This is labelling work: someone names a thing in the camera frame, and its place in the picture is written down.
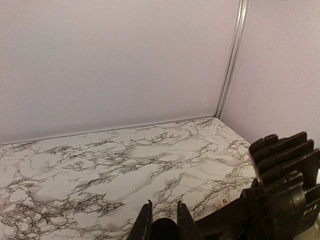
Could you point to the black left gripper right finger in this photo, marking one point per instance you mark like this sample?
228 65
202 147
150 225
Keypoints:
186 225

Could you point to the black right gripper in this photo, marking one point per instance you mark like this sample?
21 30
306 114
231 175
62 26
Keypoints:
286 194

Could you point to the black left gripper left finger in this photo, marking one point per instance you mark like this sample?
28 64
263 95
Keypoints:
141 229

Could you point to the black nail polish cap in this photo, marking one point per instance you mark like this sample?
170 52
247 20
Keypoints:
164 229

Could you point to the right aluminium corner post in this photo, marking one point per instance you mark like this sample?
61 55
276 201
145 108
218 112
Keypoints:
230 67

